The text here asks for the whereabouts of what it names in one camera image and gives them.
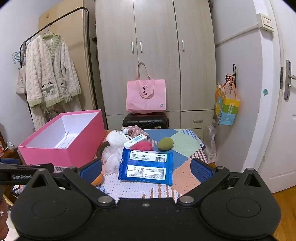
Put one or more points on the metal clothes hanger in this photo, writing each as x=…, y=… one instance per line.
x=24, y=44

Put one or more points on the printed paper sheet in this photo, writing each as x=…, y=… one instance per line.
x=64, y=142

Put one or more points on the white door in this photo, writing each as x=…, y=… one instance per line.
x=284, y=139

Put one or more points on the light wooden cabinet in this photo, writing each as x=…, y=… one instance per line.
x=76, y=34

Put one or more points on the pink tote bag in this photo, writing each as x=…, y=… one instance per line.
x=145, y=95

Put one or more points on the white light switch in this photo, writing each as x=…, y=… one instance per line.
x=266, y=22

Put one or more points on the pink fluffy pompom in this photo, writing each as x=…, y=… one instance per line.
x=144, y=146

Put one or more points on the floral pink cloth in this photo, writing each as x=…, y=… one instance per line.
x=136, y=130

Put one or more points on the black clothes rack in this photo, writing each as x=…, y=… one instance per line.
x=87, y=46

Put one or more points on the black suitcase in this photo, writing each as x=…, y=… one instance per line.
x=143, y=120

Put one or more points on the grey wooden wardrobe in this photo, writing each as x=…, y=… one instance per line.
x=157, y=46

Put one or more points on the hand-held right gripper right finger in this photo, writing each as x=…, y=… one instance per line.
x=201, y=171

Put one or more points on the small white blue-label box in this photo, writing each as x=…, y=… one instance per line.
x=135, y=141

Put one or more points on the cream fluffy robe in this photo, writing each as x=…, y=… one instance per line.
x=46, y=74

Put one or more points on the white plush toy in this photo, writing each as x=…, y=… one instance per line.
x=114, y=139

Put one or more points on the patchwork table mat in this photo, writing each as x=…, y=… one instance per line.
x=185, y=143

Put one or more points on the orange makeup sponge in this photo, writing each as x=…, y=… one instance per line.
x=97, y=180

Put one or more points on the black wall hook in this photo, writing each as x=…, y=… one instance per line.
x=235, y=69

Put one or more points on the pink storage box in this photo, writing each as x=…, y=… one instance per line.
x=46, y=153

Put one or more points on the canvas tote bag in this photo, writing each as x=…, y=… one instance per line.
x=20, y=81

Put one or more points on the colourful paper gift bag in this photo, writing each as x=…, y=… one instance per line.
x=227, y=109

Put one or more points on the green makeup sponge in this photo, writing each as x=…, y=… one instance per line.
x=165, y=143

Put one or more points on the person's left hand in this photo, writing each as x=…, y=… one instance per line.
x=2, y=222

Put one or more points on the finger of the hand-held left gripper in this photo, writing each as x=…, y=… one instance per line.
x=9, y=161

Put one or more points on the blue wet wipes packet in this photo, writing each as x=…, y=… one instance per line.
x=145, y=169

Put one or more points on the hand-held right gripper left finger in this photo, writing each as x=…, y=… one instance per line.
x=91, y=170

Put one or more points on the white plastic bag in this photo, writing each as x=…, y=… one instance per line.
x=212, y=143

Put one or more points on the teal sticker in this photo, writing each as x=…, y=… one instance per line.
x=266, y=92

